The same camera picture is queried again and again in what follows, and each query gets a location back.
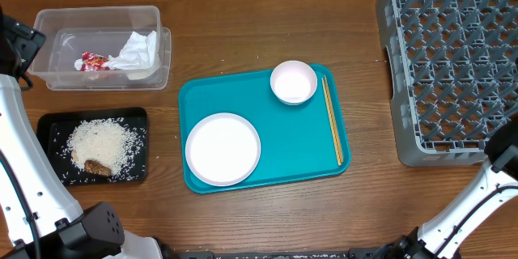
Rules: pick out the clear plastic bin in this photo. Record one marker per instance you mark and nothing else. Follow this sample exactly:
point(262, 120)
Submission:
point(102, 30)

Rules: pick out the black plastic tray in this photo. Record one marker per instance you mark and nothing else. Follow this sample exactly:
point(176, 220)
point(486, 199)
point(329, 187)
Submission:
point(55, 129)

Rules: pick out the teal serving tray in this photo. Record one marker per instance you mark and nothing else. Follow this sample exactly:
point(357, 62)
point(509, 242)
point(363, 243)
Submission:
point(296, 140)

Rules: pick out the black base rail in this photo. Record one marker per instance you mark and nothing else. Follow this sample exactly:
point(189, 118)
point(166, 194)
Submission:
point(352, 253)

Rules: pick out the red snack wrapper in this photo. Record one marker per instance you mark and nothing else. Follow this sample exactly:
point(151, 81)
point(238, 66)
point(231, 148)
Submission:
point(93, 62)

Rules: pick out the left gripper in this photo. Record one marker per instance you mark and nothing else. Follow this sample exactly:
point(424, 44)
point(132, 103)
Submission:
point(27, 40)

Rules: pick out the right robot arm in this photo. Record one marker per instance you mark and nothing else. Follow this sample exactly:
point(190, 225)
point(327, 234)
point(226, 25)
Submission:
point(494, 185)

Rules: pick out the small white napkin piece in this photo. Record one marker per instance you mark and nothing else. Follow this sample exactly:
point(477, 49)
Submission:
point(78, 64)

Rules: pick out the white rice pile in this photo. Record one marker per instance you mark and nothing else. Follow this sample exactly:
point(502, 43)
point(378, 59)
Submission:
point(104, 141)

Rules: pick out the white round plate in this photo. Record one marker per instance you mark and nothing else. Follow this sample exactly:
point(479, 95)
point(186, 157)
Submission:
point(223, 149)

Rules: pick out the brown food piece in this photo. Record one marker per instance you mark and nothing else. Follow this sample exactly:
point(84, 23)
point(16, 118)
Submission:
point(94, 167)

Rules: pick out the grey dishwasher rack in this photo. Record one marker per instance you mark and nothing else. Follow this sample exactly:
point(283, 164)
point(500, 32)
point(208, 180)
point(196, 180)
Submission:
point(454, 74)

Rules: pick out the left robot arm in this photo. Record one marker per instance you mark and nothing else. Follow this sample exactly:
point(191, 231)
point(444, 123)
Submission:
point(43, 219)

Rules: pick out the wooden chopstick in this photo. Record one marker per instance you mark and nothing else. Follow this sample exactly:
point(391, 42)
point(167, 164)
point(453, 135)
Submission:
point(332, 121)
point(335, 119)

